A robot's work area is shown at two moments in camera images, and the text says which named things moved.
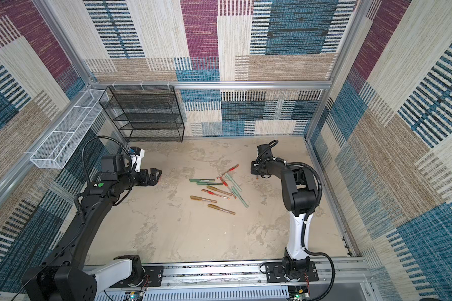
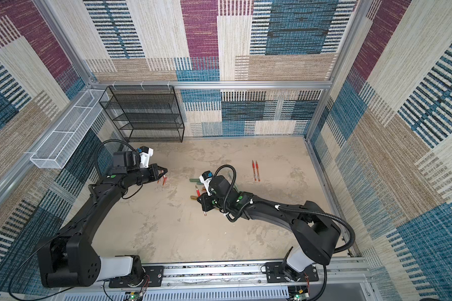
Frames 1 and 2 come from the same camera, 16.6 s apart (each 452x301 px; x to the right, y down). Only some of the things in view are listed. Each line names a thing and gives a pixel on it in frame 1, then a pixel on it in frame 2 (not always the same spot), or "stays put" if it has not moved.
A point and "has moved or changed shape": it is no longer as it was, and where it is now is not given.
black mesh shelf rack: (145, 113) stays put
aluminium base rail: (339, 279) stays put
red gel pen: (231, 168) has moved or changed shape
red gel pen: (215, 194) has moved or changed shape
